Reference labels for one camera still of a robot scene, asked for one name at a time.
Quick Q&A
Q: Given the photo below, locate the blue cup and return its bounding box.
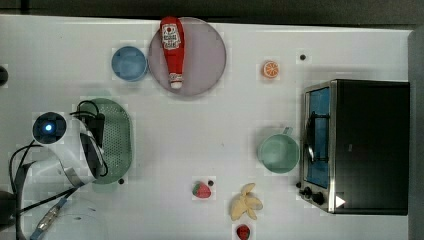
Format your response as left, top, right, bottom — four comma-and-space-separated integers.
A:
111, 46, 147, 82

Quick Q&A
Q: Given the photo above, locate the red strawberry slice toy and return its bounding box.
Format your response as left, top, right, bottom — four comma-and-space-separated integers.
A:
192, 181, 212, 199

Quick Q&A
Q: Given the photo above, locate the peeled banana toy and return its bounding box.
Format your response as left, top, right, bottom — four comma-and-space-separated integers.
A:
230, 183, 263, 221

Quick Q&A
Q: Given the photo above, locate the green oval plastic strainer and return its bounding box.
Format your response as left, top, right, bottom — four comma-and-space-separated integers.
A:
76, 96, 133, 188

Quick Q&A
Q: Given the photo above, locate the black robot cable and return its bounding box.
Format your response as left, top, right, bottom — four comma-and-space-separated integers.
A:
8, 99, 109, 240

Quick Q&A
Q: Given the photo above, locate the red ketchup bottle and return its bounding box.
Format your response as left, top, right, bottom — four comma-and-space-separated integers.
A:
160, 16, 185, 89

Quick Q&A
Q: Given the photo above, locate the black toaster oven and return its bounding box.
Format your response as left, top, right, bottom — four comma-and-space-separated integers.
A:
296, 79, 410, 215

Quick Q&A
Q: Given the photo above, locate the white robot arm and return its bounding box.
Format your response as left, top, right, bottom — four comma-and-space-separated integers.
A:
24, 112, 107, 187

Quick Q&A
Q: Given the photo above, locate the grey round plate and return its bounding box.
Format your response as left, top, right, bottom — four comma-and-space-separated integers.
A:
148, 17, 226, 97

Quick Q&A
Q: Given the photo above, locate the green cup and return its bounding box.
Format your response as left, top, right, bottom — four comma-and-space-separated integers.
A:
257, 127, 300, 174

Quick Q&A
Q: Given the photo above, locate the orange slice toy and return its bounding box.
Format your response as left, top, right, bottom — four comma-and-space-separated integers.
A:
262, 61, 280, 79

